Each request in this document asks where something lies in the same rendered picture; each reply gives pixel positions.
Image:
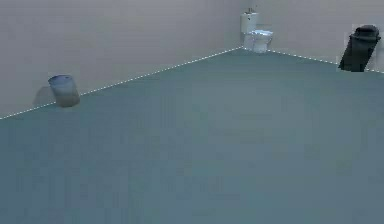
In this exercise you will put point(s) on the small dark object on toilet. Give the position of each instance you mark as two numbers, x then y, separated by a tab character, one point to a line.
249	10

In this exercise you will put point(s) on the grey round bin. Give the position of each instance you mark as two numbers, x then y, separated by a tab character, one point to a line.
64	90

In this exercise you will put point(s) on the white toilet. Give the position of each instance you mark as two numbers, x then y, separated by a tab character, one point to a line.
257	33

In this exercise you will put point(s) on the black tall bin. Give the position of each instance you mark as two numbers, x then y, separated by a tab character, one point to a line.
360	50

